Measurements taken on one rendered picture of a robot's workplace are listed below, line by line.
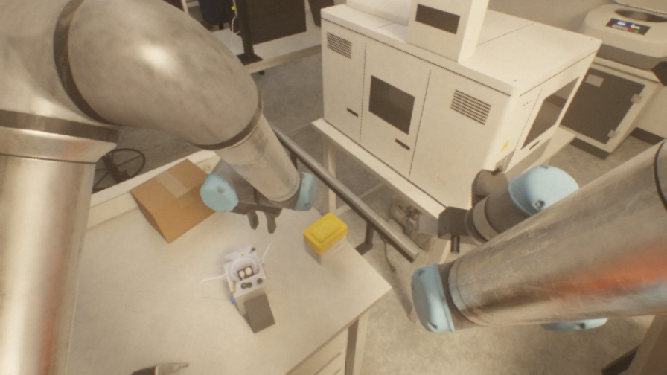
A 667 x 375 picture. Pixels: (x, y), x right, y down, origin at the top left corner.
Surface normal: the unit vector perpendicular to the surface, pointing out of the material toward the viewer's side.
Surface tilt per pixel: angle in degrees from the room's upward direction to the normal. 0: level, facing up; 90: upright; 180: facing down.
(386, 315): 0
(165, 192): 0
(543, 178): 25
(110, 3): 20
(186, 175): 0
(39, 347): 78
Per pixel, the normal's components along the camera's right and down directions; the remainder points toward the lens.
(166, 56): 0.60, 0.07
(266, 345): 0.00, -0.75
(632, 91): -0.79, 0.40
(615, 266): -0.90, 0.37
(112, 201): 0.61, 0.51
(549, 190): 0.06, -0.41
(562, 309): -0.57, 0.71
